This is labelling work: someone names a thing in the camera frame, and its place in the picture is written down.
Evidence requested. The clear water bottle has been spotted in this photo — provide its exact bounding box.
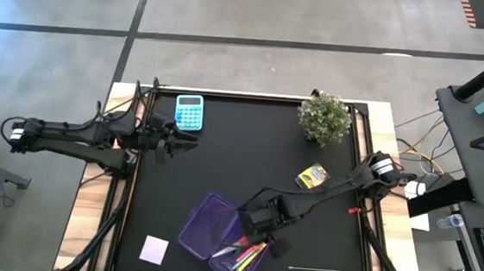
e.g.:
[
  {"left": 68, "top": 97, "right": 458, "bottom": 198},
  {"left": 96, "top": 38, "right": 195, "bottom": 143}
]
[{"left": 436, "top": 211, "right": 465, "bottom": 231}]

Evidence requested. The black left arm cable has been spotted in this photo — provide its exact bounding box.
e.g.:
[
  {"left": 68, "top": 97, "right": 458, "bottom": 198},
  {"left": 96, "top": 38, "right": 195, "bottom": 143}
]
[{"left": 98, "top": 79, "right": 160, "bottom": 121}]

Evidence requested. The yellow floor cable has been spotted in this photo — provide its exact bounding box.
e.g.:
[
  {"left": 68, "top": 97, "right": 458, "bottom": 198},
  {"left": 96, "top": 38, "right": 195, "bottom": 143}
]
[{"left": 394, "top": 142, "right": 448, "bottom": 174}]

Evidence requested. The yellow green crayon box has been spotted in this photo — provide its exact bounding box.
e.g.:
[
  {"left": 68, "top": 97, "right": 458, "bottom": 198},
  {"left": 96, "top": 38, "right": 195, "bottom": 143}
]
[{"left": 292, "top": 160, "right": 331, "bottom": 192}]

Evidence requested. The dark grey side desk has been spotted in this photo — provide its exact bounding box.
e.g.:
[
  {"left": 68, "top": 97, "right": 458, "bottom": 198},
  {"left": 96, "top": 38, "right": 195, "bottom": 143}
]
[{"left": 402, "top": 78, "right": 484, "bottom": 271}]

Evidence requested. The pale lavender sticky note pad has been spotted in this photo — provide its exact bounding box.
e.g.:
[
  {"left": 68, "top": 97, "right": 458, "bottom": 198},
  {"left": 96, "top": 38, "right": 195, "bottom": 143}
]
[{"left": 137, "top": 233, "right": 171, "bottom": 268}]

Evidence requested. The purple plastic pencil box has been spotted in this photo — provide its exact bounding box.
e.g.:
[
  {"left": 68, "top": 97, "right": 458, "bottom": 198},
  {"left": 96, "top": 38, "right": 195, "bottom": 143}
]
[{"left": 173, "top": 187, "right": 273, "bottom": 271}]

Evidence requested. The yellow highlighter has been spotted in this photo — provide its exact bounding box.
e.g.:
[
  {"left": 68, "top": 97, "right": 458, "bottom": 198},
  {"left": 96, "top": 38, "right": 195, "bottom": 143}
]
[{"left": 235, "top": 241, "right": 269, "bottom": 271}]

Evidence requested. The pink marker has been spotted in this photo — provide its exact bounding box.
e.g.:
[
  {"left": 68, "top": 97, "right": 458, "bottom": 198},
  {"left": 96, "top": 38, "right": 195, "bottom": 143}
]
[{"left": 235, "top": 243, "right": 266, "bottom": 264}]

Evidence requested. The white paper sheet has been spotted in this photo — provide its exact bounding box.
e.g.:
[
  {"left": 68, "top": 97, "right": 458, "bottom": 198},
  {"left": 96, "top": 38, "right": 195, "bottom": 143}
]
[{"left": 407, "top": 211, "right": 432, "bottom": 232}]

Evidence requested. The teal calculator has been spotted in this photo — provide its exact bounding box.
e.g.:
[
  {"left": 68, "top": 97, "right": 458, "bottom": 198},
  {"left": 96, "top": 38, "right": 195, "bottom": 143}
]
[{"left": 173, "top": 92, "right": 206, "bottom": 133}]

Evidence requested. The grey floor cable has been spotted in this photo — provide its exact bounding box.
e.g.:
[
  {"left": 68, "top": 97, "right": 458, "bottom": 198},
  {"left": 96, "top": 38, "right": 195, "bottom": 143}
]
[{"left": 393, "top": 104, "right": 441, "bottom": 133}]

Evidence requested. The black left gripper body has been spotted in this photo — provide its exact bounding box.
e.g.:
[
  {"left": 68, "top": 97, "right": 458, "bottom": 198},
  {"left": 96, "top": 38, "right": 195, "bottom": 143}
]
[{"left": 138, "top": 110, "right": 180, "bottom": 167}]

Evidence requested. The thin white stick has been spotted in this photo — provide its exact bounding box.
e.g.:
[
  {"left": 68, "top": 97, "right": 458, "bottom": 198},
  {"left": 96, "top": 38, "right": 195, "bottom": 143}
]
[{"left": 287, "top": 265, "right": 341, "bottom": 271}]

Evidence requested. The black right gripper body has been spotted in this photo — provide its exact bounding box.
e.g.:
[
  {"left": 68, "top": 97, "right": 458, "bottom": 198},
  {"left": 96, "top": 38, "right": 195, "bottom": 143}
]
[{"left": 234, "top": 190, "right": 304, "bottom": 248}]

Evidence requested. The small potted green plant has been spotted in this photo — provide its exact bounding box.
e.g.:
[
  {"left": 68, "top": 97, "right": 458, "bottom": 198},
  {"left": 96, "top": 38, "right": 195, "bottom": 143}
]
[{"left": 294, "top": 88, "right": 355, "bottom": 150}]

